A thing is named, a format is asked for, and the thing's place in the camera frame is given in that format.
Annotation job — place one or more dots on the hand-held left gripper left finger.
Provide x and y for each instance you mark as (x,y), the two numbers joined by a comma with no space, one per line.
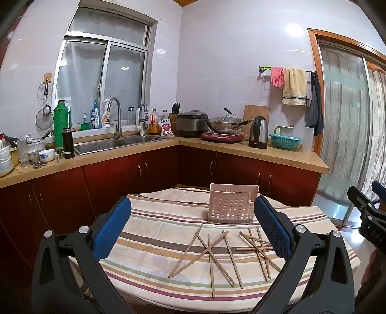
(113,229)

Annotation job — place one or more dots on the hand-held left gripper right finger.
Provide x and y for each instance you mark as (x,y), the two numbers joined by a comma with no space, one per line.
(271,229)

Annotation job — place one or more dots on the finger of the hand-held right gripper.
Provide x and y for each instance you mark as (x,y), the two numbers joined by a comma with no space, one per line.
(379,188)
(360,205)

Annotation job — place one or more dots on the pink perforated utensil basket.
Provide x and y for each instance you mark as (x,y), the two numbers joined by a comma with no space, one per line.
(230,205)

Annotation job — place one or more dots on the group of wooden chopsticks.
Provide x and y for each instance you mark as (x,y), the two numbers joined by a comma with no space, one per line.
(232,259)

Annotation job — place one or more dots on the stacked dishes with utensils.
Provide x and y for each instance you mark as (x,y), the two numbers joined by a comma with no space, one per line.
(35,144)

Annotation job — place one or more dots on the bundle of dark utensils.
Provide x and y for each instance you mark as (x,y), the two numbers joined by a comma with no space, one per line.
(9,141)

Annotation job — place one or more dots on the person's right hand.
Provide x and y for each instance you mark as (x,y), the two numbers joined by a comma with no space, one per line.
(377,268)

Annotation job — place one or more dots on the striped tablecloth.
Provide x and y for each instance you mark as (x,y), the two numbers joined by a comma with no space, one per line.
(150,247)

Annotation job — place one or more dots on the patterned curtain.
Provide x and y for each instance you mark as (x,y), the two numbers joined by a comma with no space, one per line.
(377,120)

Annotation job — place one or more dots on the translucent white container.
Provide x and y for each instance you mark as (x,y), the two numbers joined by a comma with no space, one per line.
(308,140)

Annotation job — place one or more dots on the steel sink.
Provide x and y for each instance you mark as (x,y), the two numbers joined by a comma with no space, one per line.
(120,143)

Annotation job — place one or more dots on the teal plastic colander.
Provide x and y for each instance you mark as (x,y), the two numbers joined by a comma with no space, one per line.
(285,143)

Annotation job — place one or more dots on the black thermos bottle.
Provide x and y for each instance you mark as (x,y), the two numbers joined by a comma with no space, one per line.
(68,145)

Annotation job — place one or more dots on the steel electric kettle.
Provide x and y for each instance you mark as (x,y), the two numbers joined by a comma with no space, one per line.
(258,134)

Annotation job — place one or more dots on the white bowl with blue print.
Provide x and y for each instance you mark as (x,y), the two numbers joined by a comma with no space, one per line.
(46,155)

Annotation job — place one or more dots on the dark blue cloth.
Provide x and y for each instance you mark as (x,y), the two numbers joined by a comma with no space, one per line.
(314,111)

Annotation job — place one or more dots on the steel kitchen faucet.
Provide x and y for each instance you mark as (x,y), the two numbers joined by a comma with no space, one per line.
(118,126)

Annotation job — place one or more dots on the red induction cooker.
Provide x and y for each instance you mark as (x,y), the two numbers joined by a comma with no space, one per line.
(221,137)

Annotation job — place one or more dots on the small patterned cup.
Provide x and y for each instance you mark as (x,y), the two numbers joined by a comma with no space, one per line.
(33,157)

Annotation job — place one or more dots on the green soap bottle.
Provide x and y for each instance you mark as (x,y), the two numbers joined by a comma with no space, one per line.
(85,123)

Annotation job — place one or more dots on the steel wok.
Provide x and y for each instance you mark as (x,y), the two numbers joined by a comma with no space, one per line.
(224,126)

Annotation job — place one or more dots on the blue dish soap bottle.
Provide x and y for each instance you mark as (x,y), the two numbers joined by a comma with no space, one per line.
(95,117)

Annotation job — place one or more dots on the white spray bottle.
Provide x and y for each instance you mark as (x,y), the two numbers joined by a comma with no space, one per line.
(106,116)

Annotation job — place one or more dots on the orange oil bottle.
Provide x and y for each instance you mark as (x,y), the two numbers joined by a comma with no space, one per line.
(154,123)

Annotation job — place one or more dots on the pink snack packet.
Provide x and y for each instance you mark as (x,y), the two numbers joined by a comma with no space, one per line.
(166,128)

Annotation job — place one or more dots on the clear drinking glass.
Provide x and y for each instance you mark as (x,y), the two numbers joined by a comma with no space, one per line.
(20,155)
(26,155)

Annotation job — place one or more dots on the glass jar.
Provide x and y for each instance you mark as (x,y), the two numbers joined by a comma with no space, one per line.
(130,116)

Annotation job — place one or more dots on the green thermos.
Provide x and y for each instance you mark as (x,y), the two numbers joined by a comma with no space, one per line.
(61,126)

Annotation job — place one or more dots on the small filter faucet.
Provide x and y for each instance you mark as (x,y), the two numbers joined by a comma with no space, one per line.
(143,117)

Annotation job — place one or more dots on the wooden cutting board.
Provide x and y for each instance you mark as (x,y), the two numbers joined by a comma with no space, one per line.
(251,113)

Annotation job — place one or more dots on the glass pot lid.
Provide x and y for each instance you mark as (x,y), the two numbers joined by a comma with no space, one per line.
(230,116)

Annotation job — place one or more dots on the clear plastic bottle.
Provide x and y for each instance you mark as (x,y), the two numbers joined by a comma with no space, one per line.
(164,115)

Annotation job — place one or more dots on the stack of white bowls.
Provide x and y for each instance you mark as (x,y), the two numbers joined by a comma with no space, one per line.
(5,163)

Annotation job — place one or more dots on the knife block with knives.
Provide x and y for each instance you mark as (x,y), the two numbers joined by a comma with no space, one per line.
(174,117)

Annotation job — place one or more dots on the metal mesh strainer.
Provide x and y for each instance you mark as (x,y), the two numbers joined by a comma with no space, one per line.
(43,119)

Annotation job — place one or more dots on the grey rice cooker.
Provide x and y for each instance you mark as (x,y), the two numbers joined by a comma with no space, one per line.
(191,125)

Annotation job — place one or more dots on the yellow towel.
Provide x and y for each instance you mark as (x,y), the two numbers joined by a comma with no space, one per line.
(294,87)

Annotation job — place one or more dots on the metal towel rack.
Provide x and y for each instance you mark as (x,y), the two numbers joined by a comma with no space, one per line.
(309,72)

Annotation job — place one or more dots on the pink rubber gloves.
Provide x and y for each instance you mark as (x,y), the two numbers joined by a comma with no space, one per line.
(278,78)

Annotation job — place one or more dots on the wooden framed glass door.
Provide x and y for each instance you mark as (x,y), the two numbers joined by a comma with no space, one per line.
(315,51)

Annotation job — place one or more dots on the aluminium framed window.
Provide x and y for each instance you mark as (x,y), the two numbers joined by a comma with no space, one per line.
(105,60)

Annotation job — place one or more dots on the wooden wall hook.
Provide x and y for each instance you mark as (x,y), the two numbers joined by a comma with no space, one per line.
(47,78)

